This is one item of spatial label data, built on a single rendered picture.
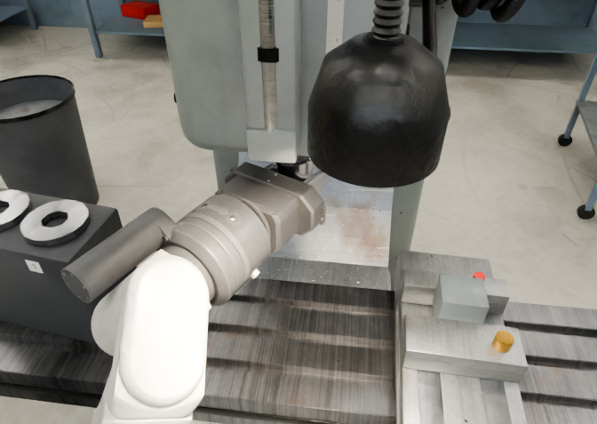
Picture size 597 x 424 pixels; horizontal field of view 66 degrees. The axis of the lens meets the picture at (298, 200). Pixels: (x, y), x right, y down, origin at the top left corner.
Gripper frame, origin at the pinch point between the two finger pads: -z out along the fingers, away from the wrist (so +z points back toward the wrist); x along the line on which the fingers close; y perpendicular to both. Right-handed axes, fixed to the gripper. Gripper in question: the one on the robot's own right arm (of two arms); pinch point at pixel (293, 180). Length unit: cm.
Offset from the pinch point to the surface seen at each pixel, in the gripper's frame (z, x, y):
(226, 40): 10.1, -0.2, -19.3
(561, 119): -310, -27, 119
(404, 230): -43, -3, 38
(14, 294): 21.0, 36.2, 22.1
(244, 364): 7.5, 4.0, 31.3
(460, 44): -356, 63, 95
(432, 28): -2.3, -12.7, -19.2
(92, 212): 8.7, 30.0, 11.9
